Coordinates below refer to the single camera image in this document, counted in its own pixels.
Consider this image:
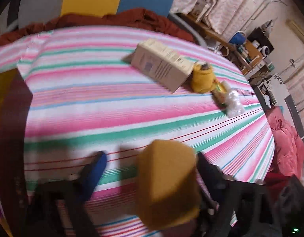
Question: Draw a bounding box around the dark red cloth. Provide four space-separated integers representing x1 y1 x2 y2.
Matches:
0 8 195 47

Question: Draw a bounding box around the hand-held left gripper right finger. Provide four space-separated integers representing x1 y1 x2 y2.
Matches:
196 152 268 237

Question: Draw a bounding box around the green label snack packet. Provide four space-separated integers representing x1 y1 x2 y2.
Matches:
211 80 233 108

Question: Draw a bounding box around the beige cardboard box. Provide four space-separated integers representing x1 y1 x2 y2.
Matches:
130 38 194 93

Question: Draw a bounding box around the gold metal tin box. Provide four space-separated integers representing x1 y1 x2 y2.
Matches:
0 68 34 237

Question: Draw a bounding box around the black box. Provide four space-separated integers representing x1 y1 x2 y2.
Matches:
248 27 275 52

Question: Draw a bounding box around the pink blanket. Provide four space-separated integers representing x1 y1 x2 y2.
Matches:
266 106 304 178

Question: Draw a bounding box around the clear plastic packet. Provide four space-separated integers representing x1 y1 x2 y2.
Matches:
225 89 244 118

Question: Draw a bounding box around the grey chair armrest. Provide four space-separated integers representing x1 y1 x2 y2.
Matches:
5 1 20 29
169 13 208 47

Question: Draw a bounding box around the blue object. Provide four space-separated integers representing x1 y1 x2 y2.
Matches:
228 31 247 45

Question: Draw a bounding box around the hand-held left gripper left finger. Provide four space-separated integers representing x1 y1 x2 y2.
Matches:
26 151 108 237

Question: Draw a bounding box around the wooden desk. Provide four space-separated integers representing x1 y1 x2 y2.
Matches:
180 12 266 76

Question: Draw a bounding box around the yellow snack packet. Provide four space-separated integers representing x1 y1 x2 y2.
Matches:
135 139 201 229
191 62 215 94

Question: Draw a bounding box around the patterned curtain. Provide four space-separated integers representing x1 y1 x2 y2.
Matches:
170 0 288 45

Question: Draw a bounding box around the black panel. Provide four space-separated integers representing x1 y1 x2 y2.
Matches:
284 95 304 139

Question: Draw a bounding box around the striped tablecloth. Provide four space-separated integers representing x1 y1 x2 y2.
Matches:
0 25 276 237

